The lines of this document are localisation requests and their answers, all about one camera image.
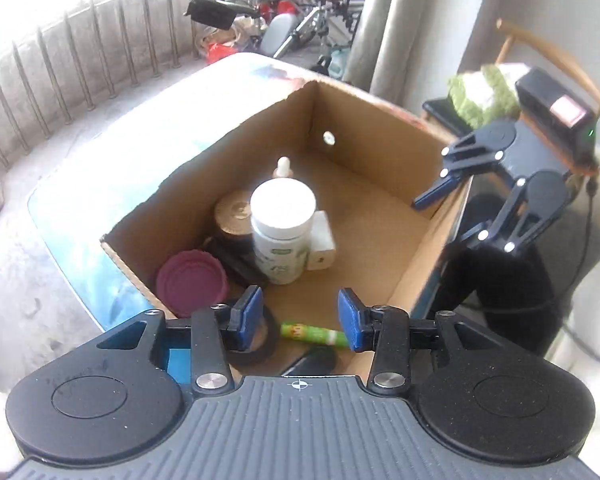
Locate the pale green bag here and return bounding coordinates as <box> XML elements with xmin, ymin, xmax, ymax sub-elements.
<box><xmin>310</xmin><ymin>50</ymin><xmax>353</xmax><ymax>78</ymax></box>

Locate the white fabric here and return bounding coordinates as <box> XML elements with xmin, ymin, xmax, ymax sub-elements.
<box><xmin>555</xmin><ymin>150</ymin><xmax>600</xmax><ymax>411</ymax></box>

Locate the white pill bottle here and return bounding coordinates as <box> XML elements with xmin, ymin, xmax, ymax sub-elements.
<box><xmin>250</xmin><ymin>179</ymin><xmax>317</xmax><ymax>286</ymax></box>

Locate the green tube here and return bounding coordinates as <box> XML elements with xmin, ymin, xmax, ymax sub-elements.
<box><xmin>280</xmin><ymin>322</ymin><xmax>351</xmax><ymax>347</ymax></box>

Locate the black wheelchair leg rest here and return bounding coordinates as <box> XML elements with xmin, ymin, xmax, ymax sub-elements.
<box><xmin>184</xmin><ymin>0</ymin><xmax>261</xmax><ymax>31</ymax></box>

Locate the gold lid jar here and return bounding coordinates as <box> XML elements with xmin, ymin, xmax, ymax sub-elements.
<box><xmin>211</xmin><ymin>189</ymin><xmax>263</xmax><ymax>261</ymax></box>

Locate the white bag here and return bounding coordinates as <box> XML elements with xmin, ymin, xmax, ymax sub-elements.
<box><xmin>195</xmin><ymin>25</ymin><xmax>241</xmax><ymax>51</ymax></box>

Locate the grey curtain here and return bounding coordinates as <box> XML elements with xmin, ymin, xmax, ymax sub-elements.
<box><xmin>342</xmin><ymin>0</ymin><xmax>486</xmax><ymax>106</ymax></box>

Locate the grey seat pad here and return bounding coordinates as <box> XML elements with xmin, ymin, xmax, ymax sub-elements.
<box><xmin>260</xmin><ymin>12</ymin><xmax>301</xmax><ymax>56</ymax></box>

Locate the wheelchair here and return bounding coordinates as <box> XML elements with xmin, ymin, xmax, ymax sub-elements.
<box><xmin>185</xmin><ymin>0</ymin><xmax>376</xmax><ymax>76</ymax></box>

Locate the purple round lid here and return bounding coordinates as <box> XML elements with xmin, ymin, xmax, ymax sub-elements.
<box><xmin>155</xmin><ymin>251</ymin><xmax>230</xmax><ymax>318</ymax></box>

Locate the brown cardboard box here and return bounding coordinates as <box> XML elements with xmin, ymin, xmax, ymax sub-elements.
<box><xmin>100</xmin><ymin>80</ymin><xmax>473</xmax><ymax>381</ymax></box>

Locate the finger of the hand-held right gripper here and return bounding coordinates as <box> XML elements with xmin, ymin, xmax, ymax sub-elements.
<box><xmin>446</xmin><ymin>176</ymin><xmax>557</xmax><ymax>257</ymax></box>
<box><xmin>411</xmin><ymin>134</ymin><xmax>504</xmax><ymax>211</ymax></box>

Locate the white charger plug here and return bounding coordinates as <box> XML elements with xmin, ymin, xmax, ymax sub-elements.
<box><xmin>307</xmin><ymin>210</ymin><xmax>337</xmax><ymax>272</ymax></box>

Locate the red fuzzy thing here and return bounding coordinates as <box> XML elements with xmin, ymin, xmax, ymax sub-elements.
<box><xmin>207</xmin><ymin>40</ymin><xmax>236</xmax><ymax>63</ymax></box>

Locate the metal balcony railing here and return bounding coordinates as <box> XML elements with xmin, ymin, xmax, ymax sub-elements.
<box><xmin>0</xmin><ymin>0</ymin><xmax>261</xmax><ymax>171</ymax></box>

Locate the wooden chair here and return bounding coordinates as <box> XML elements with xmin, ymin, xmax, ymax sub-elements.
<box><xmin>422</xmin><ymin>19</ymin><xmax>600</xmax><ymax>181</ymax></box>

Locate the black tape roll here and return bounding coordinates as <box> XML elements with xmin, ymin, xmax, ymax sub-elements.
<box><xmin>227</xmin><ymin>305</ymin><xmax>281</xmax><ymax>367</ymax></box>

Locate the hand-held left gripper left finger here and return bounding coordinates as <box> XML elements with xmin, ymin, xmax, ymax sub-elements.
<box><xmin>96</xmin><ymin>285</ymin><xmax>263</xmax><ymax>396</ymax></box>

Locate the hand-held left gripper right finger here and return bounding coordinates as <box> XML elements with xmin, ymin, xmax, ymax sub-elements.
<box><xmin>337</xmin><ymin>287</ymin><xmax>506</xmax><ymax>395</ymax></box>

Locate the black cable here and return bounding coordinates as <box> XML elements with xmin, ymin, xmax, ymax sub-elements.
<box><xmin>562</xmin><ymin>170</ymin><xmax>600</xmax><ymax>371</ymax></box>

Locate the green white knit cloth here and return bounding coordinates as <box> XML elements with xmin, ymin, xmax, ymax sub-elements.
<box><xmin>447</xmin><ymin>62</ymin><xmax>523</xmax><ymax>128</ymax></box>

